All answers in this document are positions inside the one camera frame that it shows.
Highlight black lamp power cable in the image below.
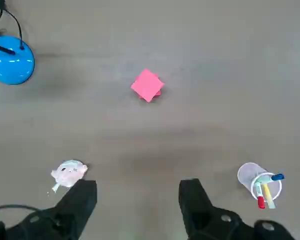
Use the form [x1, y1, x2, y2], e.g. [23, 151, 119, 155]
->
[0, 0, 25, 50]

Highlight clear plastic cup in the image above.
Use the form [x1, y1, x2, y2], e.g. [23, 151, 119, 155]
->
[237, 162, 283, 204]

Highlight yellow marker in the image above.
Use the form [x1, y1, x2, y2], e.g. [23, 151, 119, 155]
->
[262, 183, 277, 210]

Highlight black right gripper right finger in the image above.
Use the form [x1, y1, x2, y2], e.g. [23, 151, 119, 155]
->
[178, 177, 297, 240]

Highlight blue desk lamp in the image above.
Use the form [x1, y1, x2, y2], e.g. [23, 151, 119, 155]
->
[0, 35, 36, 86]

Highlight tall red block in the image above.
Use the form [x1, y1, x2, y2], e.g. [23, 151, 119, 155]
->
[130, 68, 165, 103]

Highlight blue capped marker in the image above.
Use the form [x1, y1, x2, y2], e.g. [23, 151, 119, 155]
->
[270, 173, 286, 182]

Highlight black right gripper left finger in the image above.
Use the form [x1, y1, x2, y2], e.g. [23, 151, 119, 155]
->
[0, 179, 98, 240]

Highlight red capped marker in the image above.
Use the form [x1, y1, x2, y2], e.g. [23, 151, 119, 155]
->
[254, 182, 266, 210]

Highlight pink plush toy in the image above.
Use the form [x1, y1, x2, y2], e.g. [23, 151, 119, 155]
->
[50, 159, 89, 194]

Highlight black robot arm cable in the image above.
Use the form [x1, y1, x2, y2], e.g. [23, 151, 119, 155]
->
[0, 204, 42, 214]

